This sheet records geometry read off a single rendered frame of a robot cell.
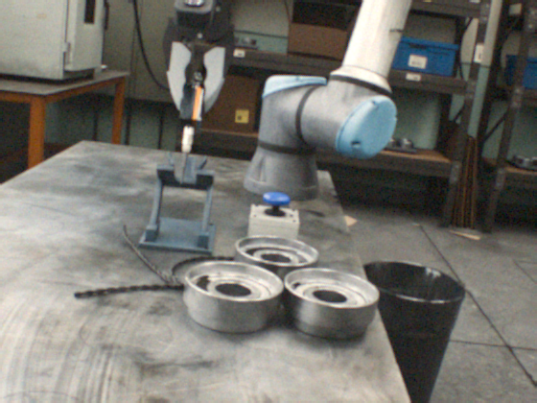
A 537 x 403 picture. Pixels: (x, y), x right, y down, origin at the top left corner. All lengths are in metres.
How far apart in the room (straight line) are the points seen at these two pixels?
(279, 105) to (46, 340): 0.71
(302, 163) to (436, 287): 1.05
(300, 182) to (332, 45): 2.99
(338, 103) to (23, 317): 0.67
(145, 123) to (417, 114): 2.04
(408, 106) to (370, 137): 3.69
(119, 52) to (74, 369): 4.08
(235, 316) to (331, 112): 0.56
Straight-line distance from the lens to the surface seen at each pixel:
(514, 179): 4.48
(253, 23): 4.69
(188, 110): 0.84
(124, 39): 4.57
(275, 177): 1.19
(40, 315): 0.67
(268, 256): 0.81
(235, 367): 0.59
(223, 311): 0.64
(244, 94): 4.18
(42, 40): 2.92
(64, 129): 4.99
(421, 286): 2.17
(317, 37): 4.15
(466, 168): 4.41
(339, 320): 0.66
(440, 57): 4.32
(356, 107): 1.09
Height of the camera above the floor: 1.09
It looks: 14 degrees down
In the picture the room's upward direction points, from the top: 7 degrees clockwise
